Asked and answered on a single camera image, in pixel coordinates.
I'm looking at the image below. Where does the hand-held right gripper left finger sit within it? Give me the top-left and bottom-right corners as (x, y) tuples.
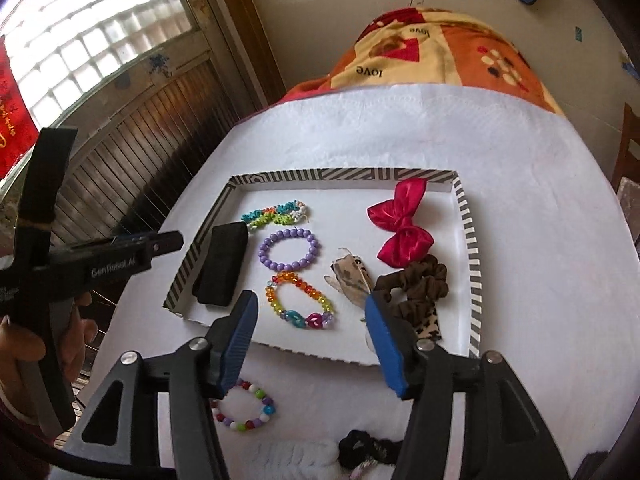
(65, 290), (260, 480)

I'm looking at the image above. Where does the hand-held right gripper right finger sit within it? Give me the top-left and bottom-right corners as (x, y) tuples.
(364, 292), (573, 480)

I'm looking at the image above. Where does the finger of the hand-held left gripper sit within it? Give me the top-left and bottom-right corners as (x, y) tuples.
(146, 230), (184, 257)

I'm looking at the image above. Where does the leopard print hair tie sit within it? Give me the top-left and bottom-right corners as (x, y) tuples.
(412, 310), (442, 343)

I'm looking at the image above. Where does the rainbow crystal bracelet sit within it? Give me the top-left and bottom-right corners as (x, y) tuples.
(265, 271), (336, 332)

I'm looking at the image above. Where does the black velvet case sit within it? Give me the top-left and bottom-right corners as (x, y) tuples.
(191, 221), (249, 307)

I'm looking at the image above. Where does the brown scrunchie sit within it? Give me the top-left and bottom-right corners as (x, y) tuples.
(372, 254), (450, 326)

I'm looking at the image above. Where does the beige patterned hair clip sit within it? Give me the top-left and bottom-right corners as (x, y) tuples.
(325, 247), (373, 311)

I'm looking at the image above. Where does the purple bead bracelet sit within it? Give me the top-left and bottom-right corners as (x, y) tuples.
(258, 228), (322, 273)

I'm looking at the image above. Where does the teal green white bracelet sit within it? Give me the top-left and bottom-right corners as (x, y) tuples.
(241, 200), (307, 232)

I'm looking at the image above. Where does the red satin bow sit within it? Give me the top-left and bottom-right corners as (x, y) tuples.
(367, 177), (435, 268)

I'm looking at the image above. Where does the striped cardboard tray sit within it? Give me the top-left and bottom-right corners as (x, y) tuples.
(162, 167), (485, 367)

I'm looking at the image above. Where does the person's left forearm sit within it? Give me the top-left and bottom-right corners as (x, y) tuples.
(0, 385), (56, 480)

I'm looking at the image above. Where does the person's left hand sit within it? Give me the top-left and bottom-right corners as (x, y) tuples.
(0, 292), (98, 411)

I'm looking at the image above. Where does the black scrunchie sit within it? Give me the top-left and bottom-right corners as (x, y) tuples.
(339, 429), (403, 476)

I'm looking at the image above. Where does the brown wooden door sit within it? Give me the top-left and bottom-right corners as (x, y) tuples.
(0, 0), (288, 271)

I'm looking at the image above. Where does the white scrunchie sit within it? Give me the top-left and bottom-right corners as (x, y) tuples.
(250, 437), (343, 480)

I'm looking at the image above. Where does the red hanging banner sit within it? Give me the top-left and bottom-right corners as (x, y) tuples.
(0, 35), (41, 178)

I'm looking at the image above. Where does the white table cloth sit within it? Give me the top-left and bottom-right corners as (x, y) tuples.
(75, 82), (640, 480)

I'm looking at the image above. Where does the frosted glass window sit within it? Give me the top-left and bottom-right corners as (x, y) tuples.
(0, 0), (196, 126)

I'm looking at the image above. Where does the clear plastic container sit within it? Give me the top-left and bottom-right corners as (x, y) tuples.
(617, 175), (640, 246)

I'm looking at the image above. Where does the orange yellow printed blanket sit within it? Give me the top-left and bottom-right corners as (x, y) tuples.
(282, 4), (568, 118)

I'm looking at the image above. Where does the brown wooden chair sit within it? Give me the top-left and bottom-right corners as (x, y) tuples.
(610, 102), (640, 191)

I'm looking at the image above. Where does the multicolour bead bracelet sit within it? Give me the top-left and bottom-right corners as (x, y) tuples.
(210, 379), (276, 433)

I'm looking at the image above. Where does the black cable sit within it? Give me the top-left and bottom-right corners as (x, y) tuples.
(0, 427), (76, 480)

